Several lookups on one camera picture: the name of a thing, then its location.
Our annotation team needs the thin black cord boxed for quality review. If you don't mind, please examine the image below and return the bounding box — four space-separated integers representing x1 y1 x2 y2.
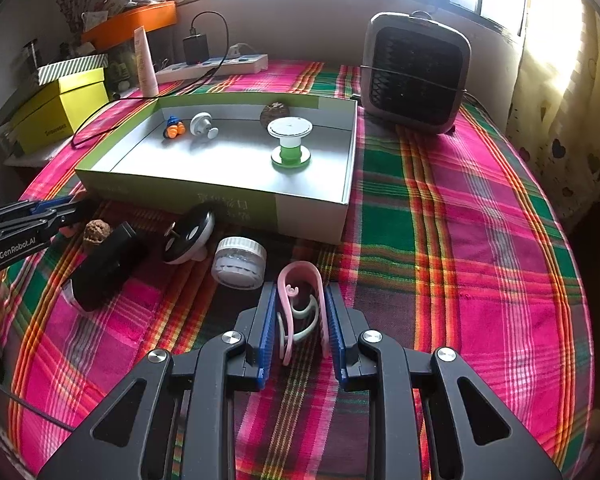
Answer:
0 380 76 432

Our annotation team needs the black white round gadget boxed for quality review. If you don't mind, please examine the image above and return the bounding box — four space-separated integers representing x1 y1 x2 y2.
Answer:
161 203 216 264

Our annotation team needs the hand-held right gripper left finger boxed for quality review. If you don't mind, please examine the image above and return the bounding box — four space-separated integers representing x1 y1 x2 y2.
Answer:
37 282 278 480

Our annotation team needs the stack of small boxes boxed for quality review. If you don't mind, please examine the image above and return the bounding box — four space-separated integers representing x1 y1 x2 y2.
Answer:
0 129 22 157

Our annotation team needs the yellow cardboard box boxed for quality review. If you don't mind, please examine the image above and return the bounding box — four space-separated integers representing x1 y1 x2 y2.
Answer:
10 67 110 156

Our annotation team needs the dark lidded jar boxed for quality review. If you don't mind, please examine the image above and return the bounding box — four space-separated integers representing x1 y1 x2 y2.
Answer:
22 40 43 78

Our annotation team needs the grey desk heater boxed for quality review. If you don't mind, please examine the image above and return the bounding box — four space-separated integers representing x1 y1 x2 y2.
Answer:
358 10 473 136

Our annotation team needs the glass tank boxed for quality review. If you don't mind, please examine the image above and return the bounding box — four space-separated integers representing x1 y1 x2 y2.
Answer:
105 42 141 93

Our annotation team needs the brown walnut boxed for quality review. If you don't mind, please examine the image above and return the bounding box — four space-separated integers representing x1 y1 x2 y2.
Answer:
82 219 112 248
260 101 290 128

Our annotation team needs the cream cosmetic tube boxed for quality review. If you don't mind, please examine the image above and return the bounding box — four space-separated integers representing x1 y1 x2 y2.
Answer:
132 26 160 97

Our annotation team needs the cream heart print curtain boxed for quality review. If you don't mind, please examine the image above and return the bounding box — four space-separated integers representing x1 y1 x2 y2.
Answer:
505 0 600 221

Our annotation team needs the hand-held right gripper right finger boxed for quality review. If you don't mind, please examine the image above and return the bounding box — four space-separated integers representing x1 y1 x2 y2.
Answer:
322 282 563 480

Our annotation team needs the dried twig bouquet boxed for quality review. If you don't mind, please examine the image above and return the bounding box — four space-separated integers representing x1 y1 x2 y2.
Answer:
45 0 88 36

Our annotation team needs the black charger cable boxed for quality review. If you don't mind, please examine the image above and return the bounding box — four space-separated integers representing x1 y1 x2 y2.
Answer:
71 11 229 150

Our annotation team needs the green white cardboard box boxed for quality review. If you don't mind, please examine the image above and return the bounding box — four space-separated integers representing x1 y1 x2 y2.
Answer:
75 92 359 246

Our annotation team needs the black bike light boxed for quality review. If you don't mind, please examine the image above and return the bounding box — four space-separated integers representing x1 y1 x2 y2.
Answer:
65 221 148 312

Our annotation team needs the white power strip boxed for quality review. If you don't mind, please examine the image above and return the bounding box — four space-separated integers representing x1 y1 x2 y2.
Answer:
155 53 270 81

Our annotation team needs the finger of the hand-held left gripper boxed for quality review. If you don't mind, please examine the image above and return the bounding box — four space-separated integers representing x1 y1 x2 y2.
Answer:
0 202 93 250
0 198 77 224

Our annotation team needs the green white spool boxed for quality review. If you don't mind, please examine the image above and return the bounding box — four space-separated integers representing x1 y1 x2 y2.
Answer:
266 116 315 171

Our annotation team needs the white round jar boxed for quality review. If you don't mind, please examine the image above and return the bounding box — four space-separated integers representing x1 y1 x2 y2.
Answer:
211 236 268 291

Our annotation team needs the green white striped box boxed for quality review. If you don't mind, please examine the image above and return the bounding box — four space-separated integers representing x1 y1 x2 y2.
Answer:
0 53 110 126

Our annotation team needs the black charger adapter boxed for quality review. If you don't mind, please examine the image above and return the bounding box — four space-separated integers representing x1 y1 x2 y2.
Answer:
182 34 210 66

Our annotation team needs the orange plastic tray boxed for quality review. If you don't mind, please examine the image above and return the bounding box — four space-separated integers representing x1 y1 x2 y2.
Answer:
81 1 177 51

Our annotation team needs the orange blue toy figure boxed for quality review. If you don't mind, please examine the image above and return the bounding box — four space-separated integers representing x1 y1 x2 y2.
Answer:
162 115 187 140

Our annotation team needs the white round knob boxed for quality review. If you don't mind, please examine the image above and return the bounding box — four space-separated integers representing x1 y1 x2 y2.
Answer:
189 111 220 141

